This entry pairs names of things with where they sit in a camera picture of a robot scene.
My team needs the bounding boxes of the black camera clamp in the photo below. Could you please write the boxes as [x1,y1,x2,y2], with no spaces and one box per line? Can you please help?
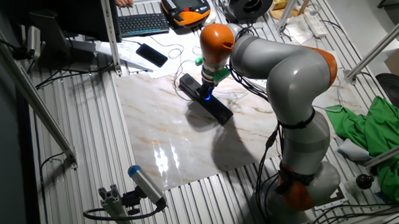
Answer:
[120,186,146,217]

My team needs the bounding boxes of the black ball knob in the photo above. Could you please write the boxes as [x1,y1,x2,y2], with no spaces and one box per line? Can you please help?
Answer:
[355,173,375,190]

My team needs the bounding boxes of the short aluminium profile stub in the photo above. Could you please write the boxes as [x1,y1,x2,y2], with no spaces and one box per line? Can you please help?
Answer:
[96,184,138,224]

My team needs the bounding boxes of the white printed papers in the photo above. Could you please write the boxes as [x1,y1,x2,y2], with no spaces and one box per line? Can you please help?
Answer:
[94,38,176,80]

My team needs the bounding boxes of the grey cloth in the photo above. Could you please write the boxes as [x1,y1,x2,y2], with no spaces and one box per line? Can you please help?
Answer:
[335,138,374,163]

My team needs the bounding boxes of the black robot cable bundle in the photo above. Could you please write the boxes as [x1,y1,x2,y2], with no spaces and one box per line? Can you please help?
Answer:
[220,25,321,224]

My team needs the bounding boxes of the black camera cable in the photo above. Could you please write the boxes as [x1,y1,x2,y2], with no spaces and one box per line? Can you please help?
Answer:
[82,194,168,224]

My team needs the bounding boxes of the black speaker bar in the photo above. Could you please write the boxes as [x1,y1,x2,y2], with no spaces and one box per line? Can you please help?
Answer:
[177,73,236,127]

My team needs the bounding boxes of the aluminium frame post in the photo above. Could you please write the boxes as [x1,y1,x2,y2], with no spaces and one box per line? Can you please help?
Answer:
[93,0,126,76]
[275,0,301,34]

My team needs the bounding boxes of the white power strip cable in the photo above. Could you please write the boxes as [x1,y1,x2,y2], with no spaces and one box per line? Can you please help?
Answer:
[312,74,346,114]

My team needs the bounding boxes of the green cloth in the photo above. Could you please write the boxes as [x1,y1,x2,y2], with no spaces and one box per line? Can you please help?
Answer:
[320,93,399,208]

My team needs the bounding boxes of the long white power strip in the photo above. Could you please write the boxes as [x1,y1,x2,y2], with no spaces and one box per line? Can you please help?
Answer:
[302,11,330,39]

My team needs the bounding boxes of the black floor cable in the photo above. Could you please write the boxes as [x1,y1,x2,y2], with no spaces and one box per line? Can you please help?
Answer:
[311,199,399,224]

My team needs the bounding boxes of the black smartphone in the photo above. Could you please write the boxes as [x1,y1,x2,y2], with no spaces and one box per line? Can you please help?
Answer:
[135,43,169,69]

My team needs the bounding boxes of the black round disc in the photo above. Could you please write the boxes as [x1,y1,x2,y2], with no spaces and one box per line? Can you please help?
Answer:
[373,72,399,117]

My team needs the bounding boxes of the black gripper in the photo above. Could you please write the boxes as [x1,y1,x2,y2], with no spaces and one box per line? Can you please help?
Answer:
[195,78,218,101]

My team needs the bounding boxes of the silver camera with blue end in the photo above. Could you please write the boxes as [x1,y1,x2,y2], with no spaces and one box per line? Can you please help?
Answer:
[126,164,169,208]

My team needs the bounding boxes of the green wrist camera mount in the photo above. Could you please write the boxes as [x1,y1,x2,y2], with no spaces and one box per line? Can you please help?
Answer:
[193,55,233,86]

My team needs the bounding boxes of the orange and black teach pendant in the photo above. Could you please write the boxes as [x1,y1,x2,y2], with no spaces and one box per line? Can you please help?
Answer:
[159,0,212,29]

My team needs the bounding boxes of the black monitor with stand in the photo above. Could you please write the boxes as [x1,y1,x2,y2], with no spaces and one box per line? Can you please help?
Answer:
[0,0,124,74]

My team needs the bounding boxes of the black keyboard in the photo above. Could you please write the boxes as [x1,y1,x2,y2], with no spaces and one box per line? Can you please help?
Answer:
[117,11,171,40]

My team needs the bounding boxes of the silver cylindrical camera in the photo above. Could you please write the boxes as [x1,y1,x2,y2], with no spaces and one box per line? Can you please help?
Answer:
[25,25,42,61]

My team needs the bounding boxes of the thin black speaker cable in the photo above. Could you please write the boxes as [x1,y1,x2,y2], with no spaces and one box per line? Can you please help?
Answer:
[145,35,207,103]

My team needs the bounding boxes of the aluminium diagonal frame bar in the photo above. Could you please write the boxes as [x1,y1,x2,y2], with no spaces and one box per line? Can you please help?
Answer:
[0,28,85,170]

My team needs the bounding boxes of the black filament spool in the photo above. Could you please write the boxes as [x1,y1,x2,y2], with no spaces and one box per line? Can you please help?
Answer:
[225,0,274,23]

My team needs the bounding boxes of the wooden board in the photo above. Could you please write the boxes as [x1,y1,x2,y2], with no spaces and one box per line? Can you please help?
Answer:
[269,0,313,22]

